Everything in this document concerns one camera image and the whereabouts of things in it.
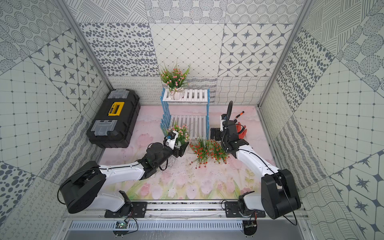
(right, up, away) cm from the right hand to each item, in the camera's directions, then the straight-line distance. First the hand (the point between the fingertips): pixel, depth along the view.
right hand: (219, 130), depth 88 cm
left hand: (-19, -4, -9) cm, 22 cm away
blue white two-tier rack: (-12, +2, +18) cm, 22 cm away
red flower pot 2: (-4, -10, -7) cm, 13 cm away
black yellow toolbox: (-63, +5, 0) cm, 64 cm away
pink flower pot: (-20, -1, -15) cm, 25 cm away
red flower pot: (-11, -9, -11) cm, 18 cm away
